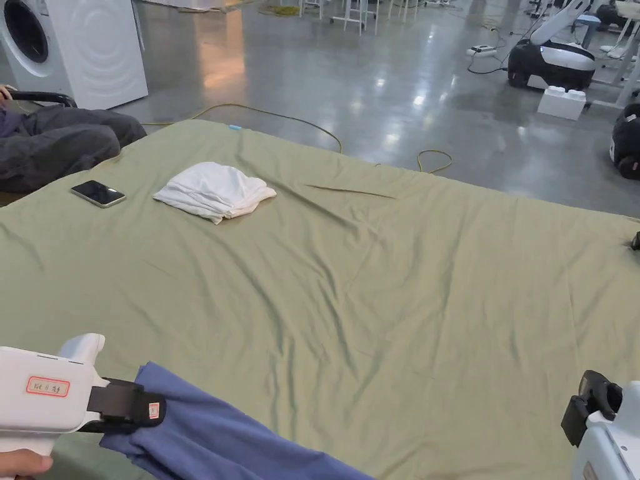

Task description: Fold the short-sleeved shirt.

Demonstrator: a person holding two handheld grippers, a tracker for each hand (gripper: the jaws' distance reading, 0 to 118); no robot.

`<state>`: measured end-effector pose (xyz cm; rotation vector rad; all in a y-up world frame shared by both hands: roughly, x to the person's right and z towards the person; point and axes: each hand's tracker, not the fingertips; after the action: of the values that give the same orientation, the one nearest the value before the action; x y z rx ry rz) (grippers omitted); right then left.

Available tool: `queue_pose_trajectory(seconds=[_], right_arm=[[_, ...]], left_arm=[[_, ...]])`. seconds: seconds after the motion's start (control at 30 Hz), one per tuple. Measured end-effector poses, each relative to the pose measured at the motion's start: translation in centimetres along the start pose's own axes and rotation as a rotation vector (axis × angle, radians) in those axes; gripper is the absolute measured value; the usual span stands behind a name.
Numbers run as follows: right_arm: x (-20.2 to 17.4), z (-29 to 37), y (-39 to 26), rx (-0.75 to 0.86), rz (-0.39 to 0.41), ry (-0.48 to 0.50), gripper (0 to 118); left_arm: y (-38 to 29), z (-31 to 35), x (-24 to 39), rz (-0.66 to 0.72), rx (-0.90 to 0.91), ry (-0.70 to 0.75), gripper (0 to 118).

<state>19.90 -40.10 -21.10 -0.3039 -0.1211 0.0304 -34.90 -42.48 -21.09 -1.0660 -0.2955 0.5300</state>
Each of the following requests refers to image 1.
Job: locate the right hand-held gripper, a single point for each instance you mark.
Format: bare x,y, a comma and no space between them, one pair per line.
612,440

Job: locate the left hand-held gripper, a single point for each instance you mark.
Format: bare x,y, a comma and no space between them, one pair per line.
35,400

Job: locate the blue garment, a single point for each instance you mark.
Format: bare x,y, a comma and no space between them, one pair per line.
210,440

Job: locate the person's left hand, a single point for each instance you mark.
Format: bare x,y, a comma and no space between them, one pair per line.
22,462

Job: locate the small black object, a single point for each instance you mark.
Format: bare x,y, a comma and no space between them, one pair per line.
636,241

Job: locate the black smartphone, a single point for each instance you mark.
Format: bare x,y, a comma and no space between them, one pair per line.
98,193

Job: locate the white folded cloth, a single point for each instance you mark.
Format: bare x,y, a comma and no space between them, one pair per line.
215,192

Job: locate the bed with pale green sheet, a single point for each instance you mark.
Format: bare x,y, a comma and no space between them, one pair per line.
350,300

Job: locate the white plastic block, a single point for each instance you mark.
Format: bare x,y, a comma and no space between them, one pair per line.
562,102

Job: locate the white washing machine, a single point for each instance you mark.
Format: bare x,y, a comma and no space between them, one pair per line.
75,45

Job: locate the white power strip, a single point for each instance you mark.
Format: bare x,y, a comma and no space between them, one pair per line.
481,50

